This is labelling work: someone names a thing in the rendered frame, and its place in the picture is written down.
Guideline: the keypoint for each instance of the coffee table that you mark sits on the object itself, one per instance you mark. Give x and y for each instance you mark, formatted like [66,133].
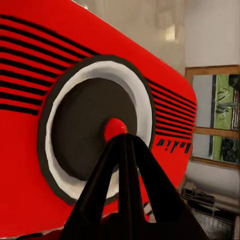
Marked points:
[156,25]

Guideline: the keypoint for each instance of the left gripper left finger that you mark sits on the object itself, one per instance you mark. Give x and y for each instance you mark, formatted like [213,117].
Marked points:
[84,221]

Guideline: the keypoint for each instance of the door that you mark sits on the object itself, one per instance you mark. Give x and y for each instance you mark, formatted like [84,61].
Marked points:
[216,134]

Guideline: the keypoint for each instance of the radio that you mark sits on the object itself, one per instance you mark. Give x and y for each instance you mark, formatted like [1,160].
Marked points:
[69,82]

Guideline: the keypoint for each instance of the wood fireplace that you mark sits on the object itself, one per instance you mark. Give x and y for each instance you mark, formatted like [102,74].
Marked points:
[218,215]

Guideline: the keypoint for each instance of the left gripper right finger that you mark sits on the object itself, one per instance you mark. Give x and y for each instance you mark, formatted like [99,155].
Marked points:
[174,219]

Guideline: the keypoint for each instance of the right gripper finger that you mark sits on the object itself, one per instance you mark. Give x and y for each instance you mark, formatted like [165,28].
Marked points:
[113,218]

